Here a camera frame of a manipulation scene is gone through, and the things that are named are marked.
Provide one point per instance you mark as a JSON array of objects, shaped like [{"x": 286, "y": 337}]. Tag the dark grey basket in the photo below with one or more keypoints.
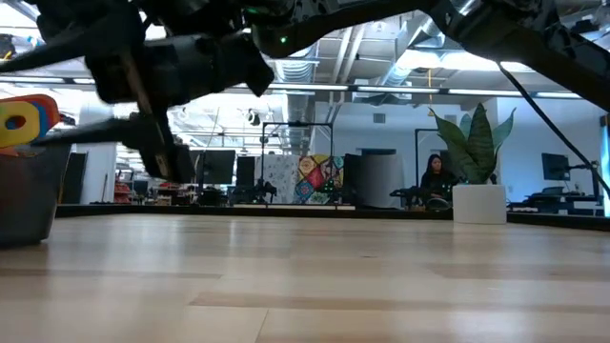
[{"x": 28, "y": 200}]

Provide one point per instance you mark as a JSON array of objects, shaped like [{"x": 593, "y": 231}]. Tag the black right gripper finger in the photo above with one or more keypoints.
[
  {"x": 57, "y": 52},
  {"x": 105, "y": 129}
]

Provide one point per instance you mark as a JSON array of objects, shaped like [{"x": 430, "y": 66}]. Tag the ceiling strip light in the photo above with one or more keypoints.
[
  {"x": 491, "y": 92},
  {"x": 310, "y": 87},
  {"x": 398, "y": 89}
]

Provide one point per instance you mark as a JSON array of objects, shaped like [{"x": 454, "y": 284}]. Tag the white plant pot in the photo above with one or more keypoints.
[{"x": 479, "y": 205}]

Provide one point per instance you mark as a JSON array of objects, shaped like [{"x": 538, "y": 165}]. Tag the grey cylindrical bin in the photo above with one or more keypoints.
[{"x": 381, "y": 181}]

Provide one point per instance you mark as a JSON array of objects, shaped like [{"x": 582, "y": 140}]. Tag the large blue measuring cup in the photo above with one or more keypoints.
[{"x": 43, "y": 119}]

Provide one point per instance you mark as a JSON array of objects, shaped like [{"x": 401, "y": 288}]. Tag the orange measuring cup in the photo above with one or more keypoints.
[{"x": 28, "y": 98}]

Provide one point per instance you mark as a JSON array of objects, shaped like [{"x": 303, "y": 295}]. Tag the colourful patterned panel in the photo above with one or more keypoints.
[{"x": 314, "y": 178}]

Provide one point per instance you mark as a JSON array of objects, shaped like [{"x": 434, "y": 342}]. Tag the yellow measuring cup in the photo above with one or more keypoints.
[{"x": 28, "y": 133}]

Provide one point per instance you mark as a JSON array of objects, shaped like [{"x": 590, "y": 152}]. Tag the black aluminium table frame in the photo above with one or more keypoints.
[{"x": 286, "y": 211}]

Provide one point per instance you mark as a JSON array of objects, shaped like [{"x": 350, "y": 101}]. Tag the white building column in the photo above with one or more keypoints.
[{"x": 97, "y": 171}]

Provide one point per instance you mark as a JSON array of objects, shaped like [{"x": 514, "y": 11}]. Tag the person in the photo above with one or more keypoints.
[{"x": 436, "y": 183}]

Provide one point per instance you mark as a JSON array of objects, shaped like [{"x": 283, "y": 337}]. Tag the green artificial plant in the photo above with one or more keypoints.
[{"x": 476, "y": 147}]

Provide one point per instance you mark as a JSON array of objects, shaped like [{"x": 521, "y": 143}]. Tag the black computer monitor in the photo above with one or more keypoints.
[
  {"x": 219, "y": 167},
  {"x": 555, "y": 167}
]

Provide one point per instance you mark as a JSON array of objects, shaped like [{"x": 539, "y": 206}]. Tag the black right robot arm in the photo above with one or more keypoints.
[{"x": 548, "y": 57}]

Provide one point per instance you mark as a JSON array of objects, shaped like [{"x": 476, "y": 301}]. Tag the black metal stand frame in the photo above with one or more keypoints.
[{"x": 295, "y": 124}]

